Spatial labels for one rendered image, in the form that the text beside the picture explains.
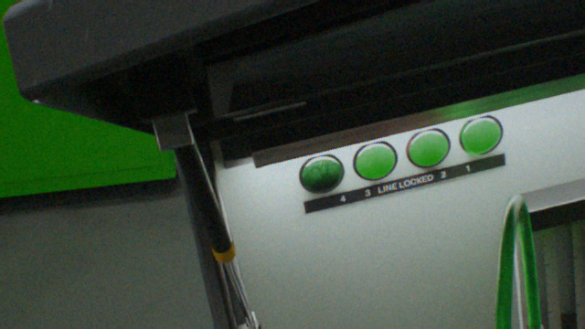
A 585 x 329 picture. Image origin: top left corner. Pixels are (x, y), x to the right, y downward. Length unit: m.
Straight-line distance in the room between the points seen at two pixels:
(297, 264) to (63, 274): 2.42
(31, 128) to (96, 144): 0.22
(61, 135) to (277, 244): 2.59
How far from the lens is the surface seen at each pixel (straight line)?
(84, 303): 3.53
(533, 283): 1.29
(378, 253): 1.32
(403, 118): 1.20
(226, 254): 1.00
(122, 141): 3.79
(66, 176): 3.92
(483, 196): 1.31
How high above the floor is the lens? 2.04
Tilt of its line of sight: 31 degrees down
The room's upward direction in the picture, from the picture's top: 11 degrees counter-clockwise
